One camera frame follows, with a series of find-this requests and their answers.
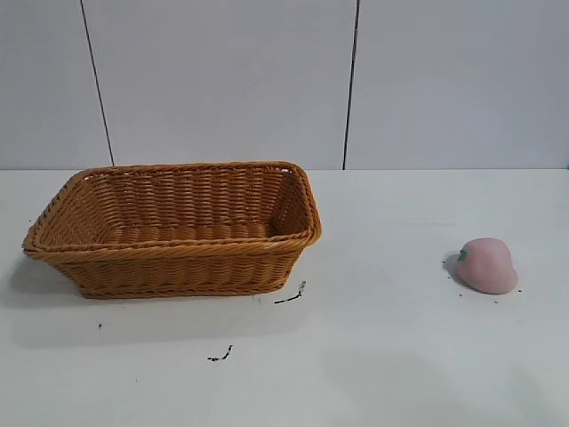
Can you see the pink toy peach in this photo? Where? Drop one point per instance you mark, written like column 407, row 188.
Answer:
column 486, row 269

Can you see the brown woven wicker basket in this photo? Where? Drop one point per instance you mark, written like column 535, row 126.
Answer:
column 178, row 271

